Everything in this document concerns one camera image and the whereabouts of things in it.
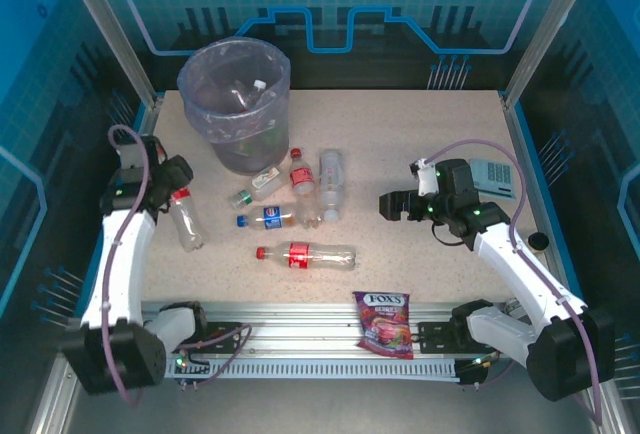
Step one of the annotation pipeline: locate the clear bottle white cap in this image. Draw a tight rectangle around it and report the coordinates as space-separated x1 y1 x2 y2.
219 79 269 115

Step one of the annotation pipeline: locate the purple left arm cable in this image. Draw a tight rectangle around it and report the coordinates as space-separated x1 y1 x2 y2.
99 125 152 408

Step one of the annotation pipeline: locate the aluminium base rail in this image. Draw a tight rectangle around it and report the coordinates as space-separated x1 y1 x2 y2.
139 301 501 356

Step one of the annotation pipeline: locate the teal desk calculator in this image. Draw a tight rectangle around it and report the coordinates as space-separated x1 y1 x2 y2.
468 157 517 200

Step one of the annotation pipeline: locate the small cola bottle red cap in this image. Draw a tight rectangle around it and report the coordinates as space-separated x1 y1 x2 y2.
168 187 205 254
288 147 321 230

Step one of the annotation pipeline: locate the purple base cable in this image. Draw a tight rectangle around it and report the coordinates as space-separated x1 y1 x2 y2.
177 322 254 388

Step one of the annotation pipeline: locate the small bottle green cap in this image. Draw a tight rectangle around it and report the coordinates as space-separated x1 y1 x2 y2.
229 166 282 209

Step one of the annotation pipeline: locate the bin with clear plastic liner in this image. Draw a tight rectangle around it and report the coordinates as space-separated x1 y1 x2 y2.
177 36 292 175

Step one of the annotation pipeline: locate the white slotted cable duct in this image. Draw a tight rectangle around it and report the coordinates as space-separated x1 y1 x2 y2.
164 353 461 381

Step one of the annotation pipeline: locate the purple candy bag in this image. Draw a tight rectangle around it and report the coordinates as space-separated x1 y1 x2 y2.
352 290 416 360

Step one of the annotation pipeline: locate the aluminium frame post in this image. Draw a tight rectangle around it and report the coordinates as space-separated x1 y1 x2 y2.
55 0 162 108
501 0 604 111

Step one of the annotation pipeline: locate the large cola bottle red cap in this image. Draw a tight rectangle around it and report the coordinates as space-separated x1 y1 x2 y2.
255 241 357 273

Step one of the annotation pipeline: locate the clear bottle pale cap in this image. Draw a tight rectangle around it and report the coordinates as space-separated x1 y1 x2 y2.
318 148 346 224

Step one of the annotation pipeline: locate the pepsi bottle blue cap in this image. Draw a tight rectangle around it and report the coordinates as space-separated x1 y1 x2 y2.
236 205 301 231

